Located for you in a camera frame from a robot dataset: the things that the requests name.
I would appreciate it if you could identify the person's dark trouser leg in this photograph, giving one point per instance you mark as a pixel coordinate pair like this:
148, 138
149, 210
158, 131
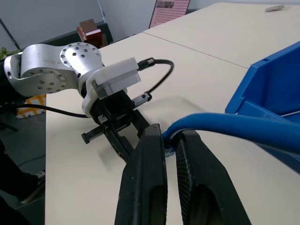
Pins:
11, 178

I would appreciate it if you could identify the pink perforated board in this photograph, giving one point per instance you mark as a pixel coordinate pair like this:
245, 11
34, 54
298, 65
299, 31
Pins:
170, 11

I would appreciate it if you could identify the blue plastic bin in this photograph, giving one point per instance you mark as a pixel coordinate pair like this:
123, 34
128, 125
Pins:
269, 86

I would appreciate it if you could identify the red and brown box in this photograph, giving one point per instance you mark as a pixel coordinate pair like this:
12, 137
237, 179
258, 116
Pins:
90, 32

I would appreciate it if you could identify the green plant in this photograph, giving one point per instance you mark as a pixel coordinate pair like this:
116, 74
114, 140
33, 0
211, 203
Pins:
5, 52

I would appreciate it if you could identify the person's sneaker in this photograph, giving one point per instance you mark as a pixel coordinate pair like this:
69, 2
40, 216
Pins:
35, 185

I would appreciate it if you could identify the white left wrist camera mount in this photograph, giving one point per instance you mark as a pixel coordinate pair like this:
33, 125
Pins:
117, 75

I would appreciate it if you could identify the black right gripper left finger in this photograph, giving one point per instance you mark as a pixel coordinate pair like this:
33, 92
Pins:
143, 178

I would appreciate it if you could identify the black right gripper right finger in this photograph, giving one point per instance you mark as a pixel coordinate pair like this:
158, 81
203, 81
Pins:
201, 173

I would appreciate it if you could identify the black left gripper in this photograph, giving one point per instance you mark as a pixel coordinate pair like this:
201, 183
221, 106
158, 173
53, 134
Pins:
117, 105

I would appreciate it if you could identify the yellow white patterned mat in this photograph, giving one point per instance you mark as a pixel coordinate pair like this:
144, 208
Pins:
32, 105

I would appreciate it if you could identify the small grey object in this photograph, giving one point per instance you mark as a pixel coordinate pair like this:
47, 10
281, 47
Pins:
274, 8

